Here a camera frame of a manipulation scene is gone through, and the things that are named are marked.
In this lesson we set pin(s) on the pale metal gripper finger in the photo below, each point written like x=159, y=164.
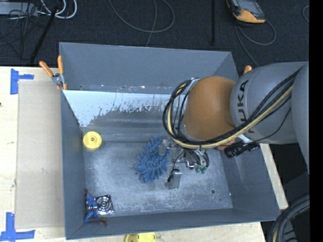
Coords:
x=174, y=179
x=164, y=147

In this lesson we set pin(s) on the blue shaggy cloth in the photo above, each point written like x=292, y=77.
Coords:
x=151, y=164

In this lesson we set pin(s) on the grey metal bin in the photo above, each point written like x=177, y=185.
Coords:
x=151, y=200

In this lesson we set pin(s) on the yellow round disc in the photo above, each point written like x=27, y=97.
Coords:
x=92, y=140

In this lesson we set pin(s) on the blue and red toy figure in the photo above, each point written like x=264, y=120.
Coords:
x=90, y=205

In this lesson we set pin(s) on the pale wood board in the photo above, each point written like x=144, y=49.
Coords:
x=38, y=147

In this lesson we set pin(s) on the black cylinder on white bracket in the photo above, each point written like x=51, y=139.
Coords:
x=237, y=149

